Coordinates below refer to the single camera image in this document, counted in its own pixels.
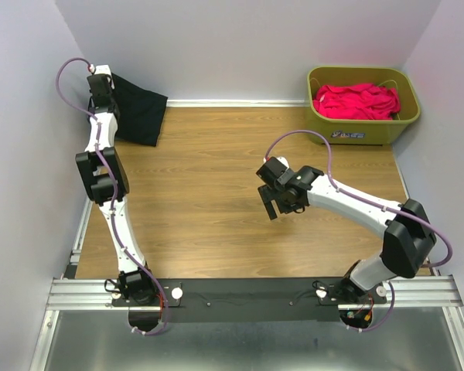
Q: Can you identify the aluminium frame rail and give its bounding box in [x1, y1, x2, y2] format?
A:
[30, 138, 464, 371]

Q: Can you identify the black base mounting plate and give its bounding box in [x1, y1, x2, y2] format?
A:
[104, 277, 387, 328]

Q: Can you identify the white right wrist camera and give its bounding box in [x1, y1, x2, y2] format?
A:
[263, 156, 289, 168]

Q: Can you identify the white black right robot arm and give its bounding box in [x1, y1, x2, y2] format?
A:
[256, 157, 436, 303]

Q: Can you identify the pink t-shirt in bin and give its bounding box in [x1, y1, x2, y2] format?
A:
[312, 83, 401, 121]

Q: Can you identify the black t-shirt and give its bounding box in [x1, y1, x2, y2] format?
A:
[112, 73, 168, 147]

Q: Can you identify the olive green plastic bin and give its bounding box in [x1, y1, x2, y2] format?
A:
[306, 66, 421, 145]

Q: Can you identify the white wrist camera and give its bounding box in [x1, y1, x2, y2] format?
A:
[263, 156, 289, 168]
[87, 64, 111, 76]

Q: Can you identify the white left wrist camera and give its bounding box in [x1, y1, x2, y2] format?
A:
[87, 64, 111, 76]

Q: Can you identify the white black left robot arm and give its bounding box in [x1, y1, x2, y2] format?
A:
[76, 66, 159, 305]

